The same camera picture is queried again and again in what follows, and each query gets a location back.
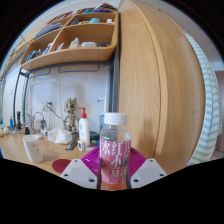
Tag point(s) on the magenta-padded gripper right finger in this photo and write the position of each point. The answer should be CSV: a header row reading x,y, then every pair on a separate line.
x,y
150,171

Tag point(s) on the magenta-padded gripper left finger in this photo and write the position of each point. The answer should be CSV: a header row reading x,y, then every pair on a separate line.
x,y
76,171

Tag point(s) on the clear pink-labelled drink bottle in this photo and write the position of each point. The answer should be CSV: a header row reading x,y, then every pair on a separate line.
x,y
113,160

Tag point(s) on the flat round red coaster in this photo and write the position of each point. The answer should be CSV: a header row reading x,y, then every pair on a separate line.
x,y
60,165

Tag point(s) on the white tissue pack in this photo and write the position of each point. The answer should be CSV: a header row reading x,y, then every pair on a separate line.
x,y
60,136

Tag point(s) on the white red-topped pump bottle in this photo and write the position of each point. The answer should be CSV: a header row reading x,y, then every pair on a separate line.
x,y
84,130

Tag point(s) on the white paper cup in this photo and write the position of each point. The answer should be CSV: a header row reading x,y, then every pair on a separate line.
x,y
32,150

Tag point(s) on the wooden tree-man figurine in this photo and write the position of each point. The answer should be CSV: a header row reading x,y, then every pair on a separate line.
x,y
70,116

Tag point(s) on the white power strip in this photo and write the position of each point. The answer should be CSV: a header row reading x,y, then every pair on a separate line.
x,y
39,126

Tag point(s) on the small black bottle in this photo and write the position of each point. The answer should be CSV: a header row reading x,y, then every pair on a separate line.
x,y
19,121

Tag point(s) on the small blue bottle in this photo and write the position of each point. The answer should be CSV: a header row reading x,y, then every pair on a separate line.
x,y
11,124

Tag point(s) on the green white striped towel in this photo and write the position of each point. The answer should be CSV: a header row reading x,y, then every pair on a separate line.
x,y
210,116

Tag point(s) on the tall wooden wardrobe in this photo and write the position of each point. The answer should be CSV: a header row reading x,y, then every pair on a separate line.
x,y
156,83

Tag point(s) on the wooden shelf unit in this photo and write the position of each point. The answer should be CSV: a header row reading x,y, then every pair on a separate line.
x,y
83,35

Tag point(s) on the grey metal shelf frame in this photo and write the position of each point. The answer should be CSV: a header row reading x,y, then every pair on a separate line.
x,y
114,83

